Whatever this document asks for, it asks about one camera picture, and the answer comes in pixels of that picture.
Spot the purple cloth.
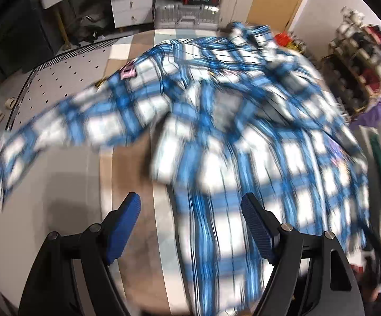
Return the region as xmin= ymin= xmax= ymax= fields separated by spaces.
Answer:
xmin=350 ymin=98 xmax=381 ymax=126

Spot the black bag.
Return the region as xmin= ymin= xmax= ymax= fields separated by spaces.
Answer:
xmin=69 ymin=15 xmax=112 ymax=45

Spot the blue plaid shirt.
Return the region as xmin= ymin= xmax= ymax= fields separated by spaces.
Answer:
xmin=0 ymin=21 xmax=372 ymax=316

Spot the black low cabinet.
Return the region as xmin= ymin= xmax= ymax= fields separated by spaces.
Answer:
xmin=0 ymin=0 xmax=56 ymax=76

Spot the group of sneakers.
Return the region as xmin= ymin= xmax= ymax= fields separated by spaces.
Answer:
xmin=329 ymin=7 xmax=381 ymax=112

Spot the grey dotted floor mat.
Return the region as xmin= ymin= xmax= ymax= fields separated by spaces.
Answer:
xmin=6 ymin=36 xmax=119 ymax=132

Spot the silver suitcase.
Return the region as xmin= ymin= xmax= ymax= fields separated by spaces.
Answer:
xmin=154 ymin=0 xmax=219 ymax=30

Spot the wooden shoe rack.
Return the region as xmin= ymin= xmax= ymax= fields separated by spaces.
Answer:
xmin=322 ymin=7 xmax=381 ymax=116

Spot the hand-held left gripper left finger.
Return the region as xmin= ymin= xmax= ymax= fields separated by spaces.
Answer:
xmin=18 ymin=192 xmax=141 ymax=316

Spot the red yellow toy pile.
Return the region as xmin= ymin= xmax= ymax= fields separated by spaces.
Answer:
xmin=274 ymin=31 xmax=305 ymax=53

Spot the checkered bed sheet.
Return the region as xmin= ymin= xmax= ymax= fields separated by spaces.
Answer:
xmin=96 ymin=28 xmax=352 ymax=316

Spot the white drawer desk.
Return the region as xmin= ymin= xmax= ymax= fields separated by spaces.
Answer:
xmin=39 ymin=0 xmax=155 ymax=28

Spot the wooden door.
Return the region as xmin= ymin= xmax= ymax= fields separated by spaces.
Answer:
xmin=246 ymin=0 xmax=314 ymax=32

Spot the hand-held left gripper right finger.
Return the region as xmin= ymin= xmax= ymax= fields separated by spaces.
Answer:
xmin=241 ymin=192 xmax=365 ymax=316

